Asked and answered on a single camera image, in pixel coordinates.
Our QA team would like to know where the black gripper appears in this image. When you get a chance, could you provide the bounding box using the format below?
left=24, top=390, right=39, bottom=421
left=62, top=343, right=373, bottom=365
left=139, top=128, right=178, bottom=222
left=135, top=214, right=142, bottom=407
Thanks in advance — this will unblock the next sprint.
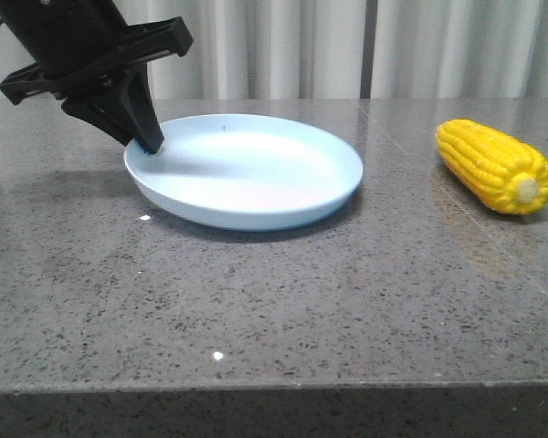
left=0, top=1, right=193, bottom=154

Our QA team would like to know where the light blue round plate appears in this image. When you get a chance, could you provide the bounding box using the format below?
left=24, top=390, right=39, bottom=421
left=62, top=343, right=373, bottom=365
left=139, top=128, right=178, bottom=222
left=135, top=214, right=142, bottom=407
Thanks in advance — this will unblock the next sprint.
left=123, top=114, right=364, bottom=232

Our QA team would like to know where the yellow corn cob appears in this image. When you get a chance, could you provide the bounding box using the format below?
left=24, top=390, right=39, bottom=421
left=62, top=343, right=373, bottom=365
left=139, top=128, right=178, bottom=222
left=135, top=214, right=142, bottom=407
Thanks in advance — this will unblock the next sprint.
left=436, top=119, right=548, bottom=215

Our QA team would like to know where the white pleated curtain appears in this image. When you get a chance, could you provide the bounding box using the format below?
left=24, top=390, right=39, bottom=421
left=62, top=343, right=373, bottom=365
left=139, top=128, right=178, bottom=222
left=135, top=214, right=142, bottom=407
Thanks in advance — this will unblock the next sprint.
left=0, top=0, right=548, bottom=101

